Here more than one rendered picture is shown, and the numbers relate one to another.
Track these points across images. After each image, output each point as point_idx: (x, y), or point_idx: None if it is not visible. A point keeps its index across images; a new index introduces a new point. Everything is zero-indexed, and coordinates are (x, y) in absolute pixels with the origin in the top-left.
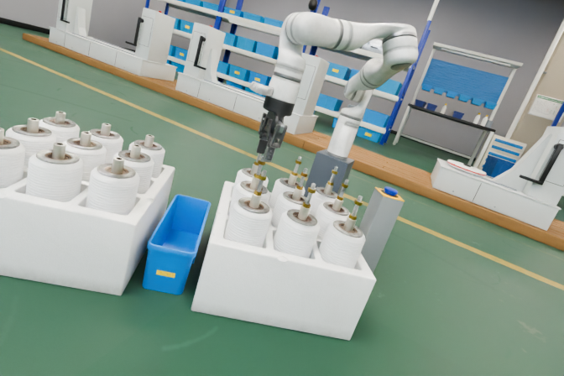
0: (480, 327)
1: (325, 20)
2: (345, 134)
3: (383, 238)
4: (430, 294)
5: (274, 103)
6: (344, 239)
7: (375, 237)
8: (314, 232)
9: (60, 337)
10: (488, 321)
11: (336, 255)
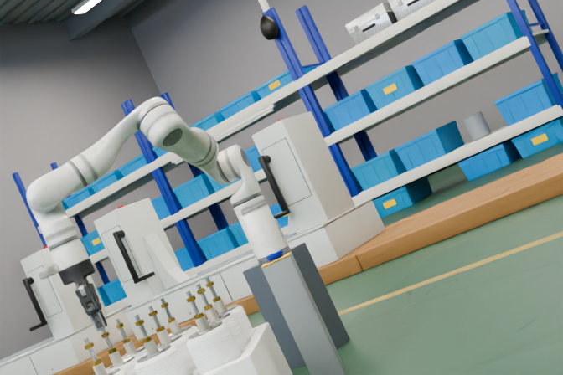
0: (508, 321)
1: (50, 176)
2: (253, 225)
3: (307, 311)
4: (454, 330)
5: (64, 274)
6: (195, 342)
7: (297, 316)
8: (165, 358)
9: None
10: (531, 305)
11: (204, 362)
